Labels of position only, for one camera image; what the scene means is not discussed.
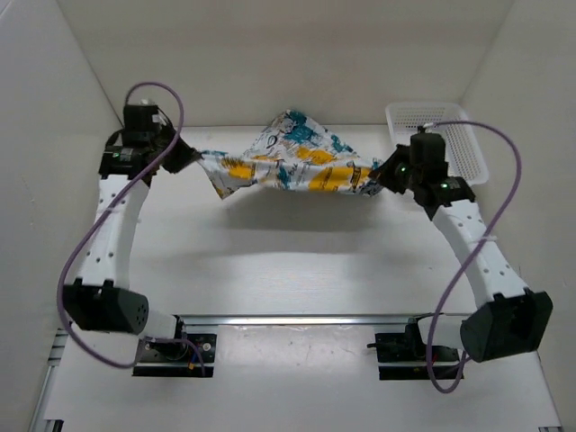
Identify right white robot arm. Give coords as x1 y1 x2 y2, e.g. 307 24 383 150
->
370 127 553 363

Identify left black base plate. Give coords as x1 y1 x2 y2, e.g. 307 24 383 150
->
132 330 217 379

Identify white perforated plastic basket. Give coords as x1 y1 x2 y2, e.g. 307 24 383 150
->
385 102 490 185

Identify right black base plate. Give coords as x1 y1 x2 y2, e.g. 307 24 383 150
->
366 331 462 381

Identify white yellow teal printed shorts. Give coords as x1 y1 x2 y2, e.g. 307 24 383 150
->
198 110 383 199

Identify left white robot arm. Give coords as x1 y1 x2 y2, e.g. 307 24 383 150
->
63 101 200 360

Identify aluminium frame rail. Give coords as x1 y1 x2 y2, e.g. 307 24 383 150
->
31 316 562 431

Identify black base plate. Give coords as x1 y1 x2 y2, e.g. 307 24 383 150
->
366 331 462 381
132 330 217 379

